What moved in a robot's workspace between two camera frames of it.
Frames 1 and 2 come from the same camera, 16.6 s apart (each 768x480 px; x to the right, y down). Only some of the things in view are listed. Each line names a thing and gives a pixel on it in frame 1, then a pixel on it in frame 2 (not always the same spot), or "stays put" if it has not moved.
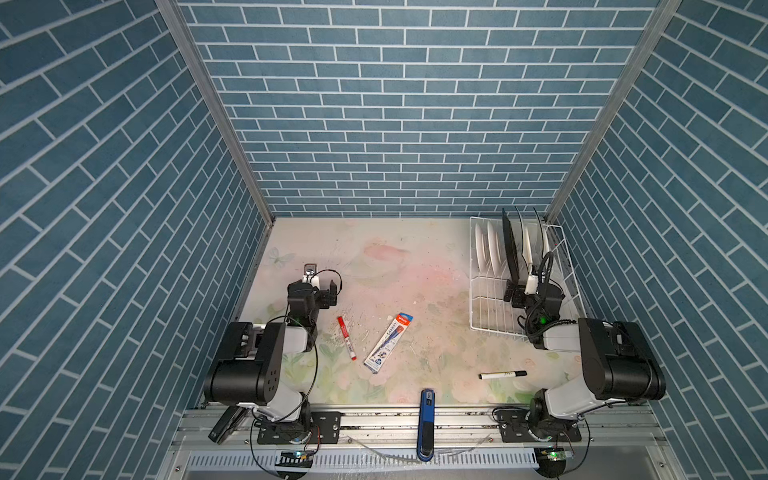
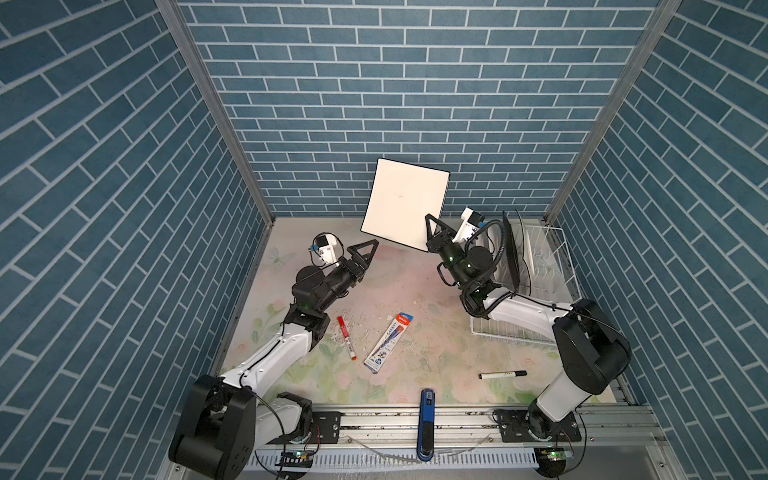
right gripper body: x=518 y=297 -> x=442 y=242
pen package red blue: x=379 y=356 stays put
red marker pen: x=346 y=335 stays put
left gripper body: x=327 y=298 -> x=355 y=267
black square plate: x=510 y=246 stays put
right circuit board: x=556 y=455 stays put
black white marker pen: x=492 y=375 stays put
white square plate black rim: x=546 y=246 -> x=400 y=197
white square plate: x=527 y=251 stays put
